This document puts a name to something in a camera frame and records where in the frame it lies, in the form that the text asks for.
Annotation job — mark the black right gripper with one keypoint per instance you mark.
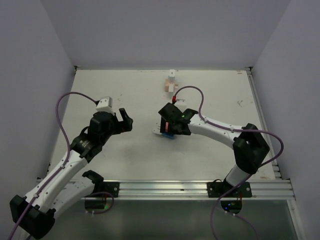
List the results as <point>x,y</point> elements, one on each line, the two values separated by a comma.
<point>173,131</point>

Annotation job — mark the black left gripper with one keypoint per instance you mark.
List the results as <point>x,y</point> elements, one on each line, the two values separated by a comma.
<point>124,126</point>

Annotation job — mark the white plug adapter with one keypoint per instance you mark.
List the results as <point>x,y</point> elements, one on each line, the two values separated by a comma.
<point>157,129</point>

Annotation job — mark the pink extension socket plug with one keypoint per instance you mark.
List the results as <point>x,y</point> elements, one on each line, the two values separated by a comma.
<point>167,127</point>

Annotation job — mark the blue cube socket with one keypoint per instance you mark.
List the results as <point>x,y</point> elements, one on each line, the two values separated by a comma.
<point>168,135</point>

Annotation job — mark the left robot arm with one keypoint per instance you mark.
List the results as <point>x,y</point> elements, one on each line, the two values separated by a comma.
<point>37,211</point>

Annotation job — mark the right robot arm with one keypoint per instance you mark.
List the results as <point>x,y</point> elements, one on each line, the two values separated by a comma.
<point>248,145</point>

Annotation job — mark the white charger plug front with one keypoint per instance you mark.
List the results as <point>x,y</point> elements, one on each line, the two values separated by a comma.
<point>171,90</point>

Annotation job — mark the peach cube socket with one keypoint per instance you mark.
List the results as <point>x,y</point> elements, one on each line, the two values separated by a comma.
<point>167,82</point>

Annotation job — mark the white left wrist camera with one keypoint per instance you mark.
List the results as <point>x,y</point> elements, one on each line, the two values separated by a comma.
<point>105,104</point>

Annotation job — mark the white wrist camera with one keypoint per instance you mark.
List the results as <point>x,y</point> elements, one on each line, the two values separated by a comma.
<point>179,103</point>
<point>105,104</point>

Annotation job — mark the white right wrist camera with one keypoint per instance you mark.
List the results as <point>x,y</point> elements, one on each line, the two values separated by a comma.
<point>179,103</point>

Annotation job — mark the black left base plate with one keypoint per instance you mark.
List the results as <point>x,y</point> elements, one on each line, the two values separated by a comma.
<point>110,188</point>

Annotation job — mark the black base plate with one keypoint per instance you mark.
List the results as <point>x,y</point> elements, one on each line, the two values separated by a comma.
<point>110,188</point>
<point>216,188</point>

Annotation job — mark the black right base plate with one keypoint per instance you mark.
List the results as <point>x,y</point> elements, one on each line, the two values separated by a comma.
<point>216,188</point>

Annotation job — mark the aluminium mounting rail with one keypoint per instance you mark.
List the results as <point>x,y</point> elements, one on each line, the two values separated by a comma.
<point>198,190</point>

